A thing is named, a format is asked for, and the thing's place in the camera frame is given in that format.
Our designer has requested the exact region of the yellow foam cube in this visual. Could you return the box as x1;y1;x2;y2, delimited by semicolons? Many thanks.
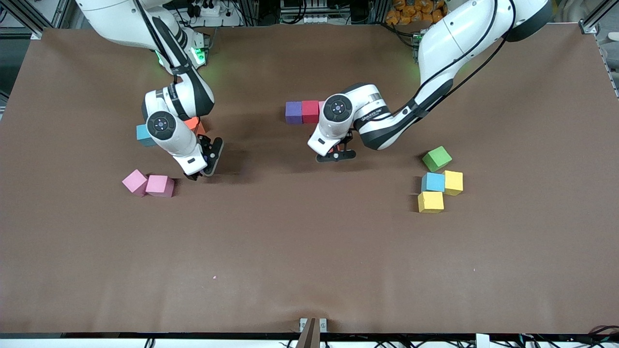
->
418;191;444;214
443;170;464;196

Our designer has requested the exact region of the bag of orange items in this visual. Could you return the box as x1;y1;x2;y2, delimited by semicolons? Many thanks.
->
385;0;445;26

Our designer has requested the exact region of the brown table cover sheet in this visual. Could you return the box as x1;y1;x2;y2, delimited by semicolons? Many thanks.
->
0;24;619;335

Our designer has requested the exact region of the green foam cube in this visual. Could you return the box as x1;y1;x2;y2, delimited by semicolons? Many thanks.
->
422;145;453;173

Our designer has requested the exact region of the red foam cube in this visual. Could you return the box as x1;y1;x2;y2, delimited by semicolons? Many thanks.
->
302;101;321;124

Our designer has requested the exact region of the white power strip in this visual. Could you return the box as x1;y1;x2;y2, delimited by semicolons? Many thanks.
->
189;0;228;18
280;14;330;25

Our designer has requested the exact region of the aluminium frame profile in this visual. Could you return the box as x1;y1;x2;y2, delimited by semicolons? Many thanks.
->
7;0;66;40
578;0;611;35

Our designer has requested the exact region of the metal clamp bracket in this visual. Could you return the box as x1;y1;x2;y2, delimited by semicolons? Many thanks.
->
297;318;328;348

